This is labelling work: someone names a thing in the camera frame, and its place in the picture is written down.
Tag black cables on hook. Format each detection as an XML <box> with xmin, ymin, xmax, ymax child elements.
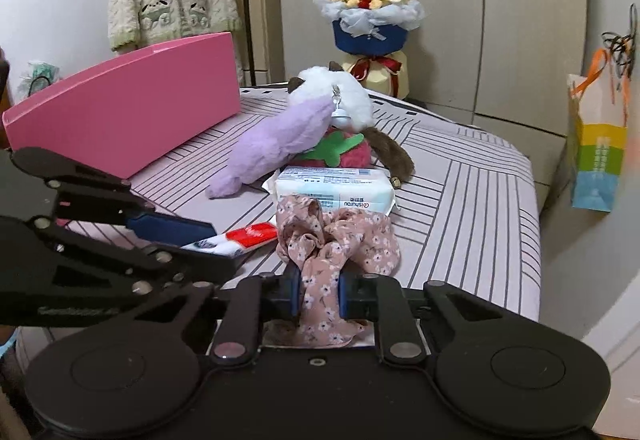
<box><xmin>600</xmin><ymin>3</ymin><xmax>638</xmax><ymax>70</ymax></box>

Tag purple plush toy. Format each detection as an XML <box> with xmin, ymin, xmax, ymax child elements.
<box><xmin>205</xmin><ymin>96</ymin><xmax>334</xmax><ymax>199</ymax></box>

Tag colourful paper gift bag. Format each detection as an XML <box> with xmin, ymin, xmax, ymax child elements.
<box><xmin>567</xmin><ymin>48</ymin><xmax>629</xmax><ymax>212</ymax></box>

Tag beige wardrobe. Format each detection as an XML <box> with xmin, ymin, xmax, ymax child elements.
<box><xmin>214</xmin><ymin>0</ymin><xmax>589</xmax><ymax>181</ymax></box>

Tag pink storage box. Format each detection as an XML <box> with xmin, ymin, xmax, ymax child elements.
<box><xmin>2</xmin><ymin>33</ymin><xmax>241</xmax><ymax>178</ymax></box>

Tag pink floral scrunchie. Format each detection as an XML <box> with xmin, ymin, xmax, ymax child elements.
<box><xmin>265</xmin><ymin>195</ymin><xmax>401</xmax><ymax>348</ymax></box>

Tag red strawberry plush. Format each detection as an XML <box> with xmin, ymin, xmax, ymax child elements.
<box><xmin>291</xmin><ymin>128</ymin><xmax>372</xmax><ymax>169</ymax></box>

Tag Colgate toothpaste tube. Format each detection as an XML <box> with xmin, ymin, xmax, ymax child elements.
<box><xmin>182</xmin><ymin>222</ymin><xmax>278</xmax><ymax>258</ymax></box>

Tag white tissue pack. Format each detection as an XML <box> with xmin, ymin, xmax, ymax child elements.
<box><xmin>262</xmin><ymin>166</ymin><xmax>396</xmax><ymax>215</ymax></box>

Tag white panda plush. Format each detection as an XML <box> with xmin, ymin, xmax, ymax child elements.
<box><xmin>288</xmin><ymin>62</ymin><xmax>414</xmax><ymax>187</ymax></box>

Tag flower bouquet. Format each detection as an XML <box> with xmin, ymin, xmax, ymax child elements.
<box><xmin>314</xmin><ymin>0</ymin><xmax>425</xmax><ymax>100</ymax></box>

